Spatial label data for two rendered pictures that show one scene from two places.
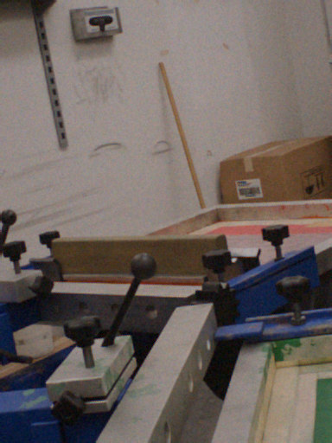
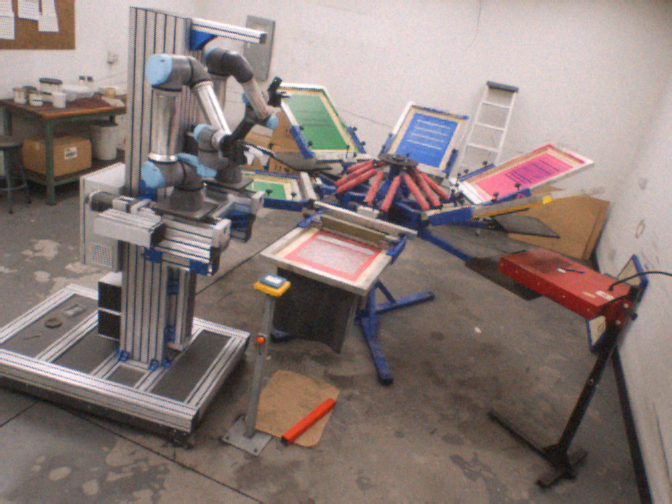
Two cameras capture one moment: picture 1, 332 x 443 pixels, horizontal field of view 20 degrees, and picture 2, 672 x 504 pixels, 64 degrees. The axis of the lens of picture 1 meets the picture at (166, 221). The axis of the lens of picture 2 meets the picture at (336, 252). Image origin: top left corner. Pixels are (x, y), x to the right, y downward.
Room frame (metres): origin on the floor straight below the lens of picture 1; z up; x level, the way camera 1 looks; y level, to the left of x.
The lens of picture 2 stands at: (4.30, -1.31, 2.17)
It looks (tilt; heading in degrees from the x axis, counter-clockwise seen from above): 24 degrees down; 154
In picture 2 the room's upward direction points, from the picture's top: 11 degrees clockwise
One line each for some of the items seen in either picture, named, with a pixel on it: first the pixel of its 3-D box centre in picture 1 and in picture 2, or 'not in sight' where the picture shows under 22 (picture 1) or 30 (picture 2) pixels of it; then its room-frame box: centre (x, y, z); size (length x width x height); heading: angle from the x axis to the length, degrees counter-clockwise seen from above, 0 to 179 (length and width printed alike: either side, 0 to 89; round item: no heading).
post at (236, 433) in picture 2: not in sight; (260, 364); (2.14, -0.54, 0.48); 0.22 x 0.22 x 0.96; 48
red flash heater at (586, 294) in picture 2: not in sight; (567, 281); (2.38, 1.07, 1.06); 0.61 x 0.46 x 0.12; 18
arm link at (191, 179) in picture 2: not in sight; (187, 169); (1.96, -0.95, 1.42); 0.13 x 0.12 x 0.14; 121
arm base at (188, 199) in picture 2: not in sight; (186, 194); (1.96, -0.94, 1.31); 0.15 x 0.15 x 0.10
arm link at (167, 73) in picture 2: not in sight; (165, 123); (2.03, -1.06, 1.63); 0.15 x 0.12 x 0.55; 121
